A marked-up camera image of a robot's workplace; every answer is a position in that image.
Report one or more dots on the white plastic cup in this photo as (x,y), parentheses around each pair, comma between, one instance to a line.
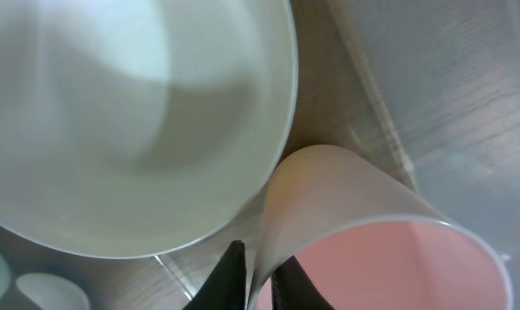
(50,292)

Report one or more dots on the white plastic bowl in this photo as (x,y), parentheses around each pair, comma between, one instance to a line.
(136,127)

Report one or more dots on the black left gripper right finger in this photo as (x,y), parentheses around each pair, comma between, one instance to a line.
(292,289)

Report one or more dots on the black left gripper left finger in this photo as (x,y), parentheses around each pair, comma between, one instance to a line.
(225,288)

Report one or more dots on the clear plastic container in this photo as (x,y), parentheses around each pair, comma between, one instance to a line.
(426,91)

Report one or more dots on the pink plastic cup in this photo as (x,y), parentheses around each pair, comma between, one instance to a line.
(366,241)

